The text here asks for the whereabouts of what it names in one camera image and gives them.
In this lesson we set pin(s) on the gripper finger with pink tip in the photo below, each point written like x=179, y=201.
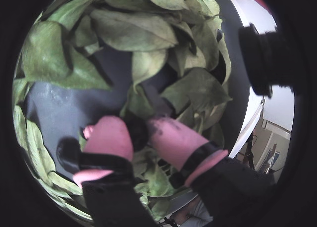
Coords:
x=111, y=140
x=173, y=140

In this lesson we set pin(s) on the dark grey round bowl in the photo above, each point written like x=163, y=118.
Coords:
x=62, y=105

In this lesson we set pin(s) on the green leaves pile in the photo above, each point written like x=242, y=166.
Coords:
x=133, y=31

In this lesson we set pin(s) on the white paper sheet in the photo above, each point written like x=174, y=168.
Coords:
x=252, y=16

